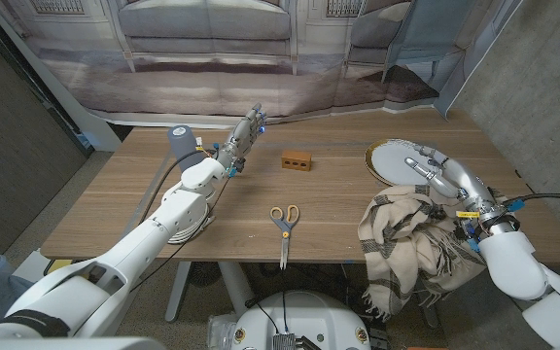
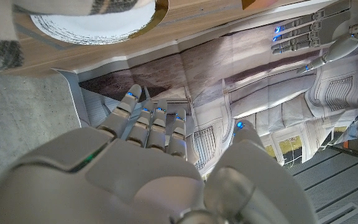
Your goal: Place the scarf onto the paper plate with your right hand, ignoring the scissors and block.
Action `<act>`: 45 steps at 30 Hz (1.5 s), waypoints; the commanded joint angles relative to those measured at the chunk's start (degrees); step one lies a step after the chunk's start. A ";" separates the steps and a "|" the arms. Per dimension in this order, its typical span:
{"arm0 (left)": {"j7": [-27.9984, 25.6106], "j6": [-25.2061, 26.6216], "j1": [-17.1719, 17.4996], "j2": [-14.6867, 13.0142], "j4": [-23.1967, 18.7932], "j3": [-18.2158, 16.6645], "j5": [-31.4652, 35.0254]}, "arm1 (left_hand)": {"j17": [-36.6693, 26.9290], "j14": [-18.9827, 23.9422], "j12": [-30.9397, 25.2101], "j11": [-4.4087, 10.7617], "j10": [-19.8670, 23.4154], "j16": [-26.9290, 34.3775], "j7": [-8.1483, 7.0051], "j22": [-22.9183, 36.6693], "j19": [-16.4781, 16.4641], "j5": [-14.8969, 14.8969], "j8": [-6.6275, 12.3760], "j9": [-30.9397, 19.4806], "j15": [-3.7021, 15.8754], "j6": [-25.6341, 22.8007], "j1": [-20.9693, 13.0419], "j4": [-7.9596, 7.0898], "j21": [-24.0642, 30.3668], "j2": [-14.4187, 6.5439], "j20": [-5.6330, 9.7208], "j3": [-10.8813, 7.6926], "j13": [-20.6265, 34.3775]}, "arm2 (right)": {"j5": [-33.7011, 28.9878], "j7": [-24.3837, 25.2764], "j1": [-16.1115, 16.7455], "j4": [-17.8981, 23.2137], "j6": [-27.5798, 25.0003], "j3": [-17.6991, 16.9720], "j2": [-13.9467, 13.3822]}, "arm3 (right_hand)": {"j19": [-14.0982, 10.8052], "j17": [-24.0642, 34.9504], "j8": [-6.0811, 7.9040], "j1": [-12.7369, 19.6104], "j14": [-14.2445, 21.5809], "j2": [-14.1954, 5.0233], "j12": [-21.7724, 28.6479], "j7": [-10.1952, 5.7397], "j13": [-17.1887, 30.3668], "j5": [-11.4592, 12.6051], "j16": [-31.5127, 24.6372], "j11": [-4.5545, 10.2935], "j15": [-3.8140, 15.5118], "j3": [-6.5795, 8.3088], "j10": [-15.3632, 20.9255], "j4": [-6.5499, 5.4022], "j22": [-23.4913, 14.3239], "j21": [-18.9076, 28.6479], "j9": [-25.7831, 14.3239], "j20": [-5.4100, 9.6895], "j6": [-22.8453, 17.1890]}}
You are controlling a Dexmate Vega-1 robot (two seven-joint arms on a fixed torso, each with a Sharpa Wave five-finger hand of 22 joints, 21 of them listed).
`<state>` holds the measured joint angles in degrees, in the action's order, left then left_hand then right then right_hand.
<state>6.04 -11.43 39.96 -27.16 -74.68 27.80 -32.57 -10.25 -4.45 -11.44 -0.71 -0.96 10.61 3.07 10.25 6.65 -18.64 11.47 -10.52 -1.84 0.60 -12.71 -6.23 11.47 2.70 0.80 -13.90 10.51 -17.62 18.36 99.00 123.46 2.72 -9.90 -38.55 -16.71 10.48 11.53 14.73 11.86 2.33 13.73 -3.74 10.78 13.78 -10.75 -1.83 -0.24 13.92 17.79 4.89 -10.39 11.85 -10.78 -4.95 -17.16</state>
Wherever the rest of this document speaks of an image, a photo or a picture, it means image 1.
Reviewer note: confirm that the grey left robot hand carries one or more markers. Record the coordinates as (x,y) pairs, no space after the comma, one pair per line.
(241,138)

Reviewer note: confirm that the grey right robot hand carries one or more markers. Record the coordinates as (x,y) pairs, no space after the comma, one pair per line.
(460,185)

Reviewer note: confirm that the cream plaid fringed scarf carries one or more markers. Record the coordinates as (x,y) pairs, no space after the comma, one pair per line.
(401,243)

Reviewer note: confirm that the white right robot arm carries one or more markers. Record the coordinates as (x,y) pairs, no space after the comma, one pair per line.
(533,282)

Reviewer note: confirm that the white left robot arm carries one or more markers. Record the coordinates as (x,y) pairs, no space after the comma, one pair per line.
(134,253)

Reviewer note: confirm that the brown brick block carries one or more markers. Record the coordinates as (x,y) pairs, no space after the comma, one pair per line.
(296,160)

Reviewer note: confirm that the white gold-rimmed paper plate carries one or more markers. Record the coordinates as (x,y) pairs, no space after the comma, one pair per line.
(392,163)

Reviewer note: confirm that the printed living room backdrop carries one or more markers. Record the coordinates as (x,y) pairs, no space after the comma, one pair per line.
(212,73)

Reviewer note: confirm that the dark round floor fan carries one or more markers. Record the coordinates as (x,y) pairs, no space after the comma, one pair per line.
(203,273)

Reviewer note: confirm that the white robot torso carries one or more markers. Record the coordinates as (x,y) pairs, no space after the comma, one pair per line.
(299,321)

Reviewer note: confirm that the clear plastic bag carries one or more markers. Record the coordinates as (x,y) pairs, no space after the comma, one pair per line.
(219,330)

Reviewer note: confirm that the white table leg frame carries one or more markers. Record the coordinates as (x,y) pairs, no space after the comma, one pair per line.
(231,287)

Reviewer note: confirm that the white slanted post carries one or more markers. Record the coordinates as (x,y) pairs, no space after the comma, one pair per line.
(66,107)

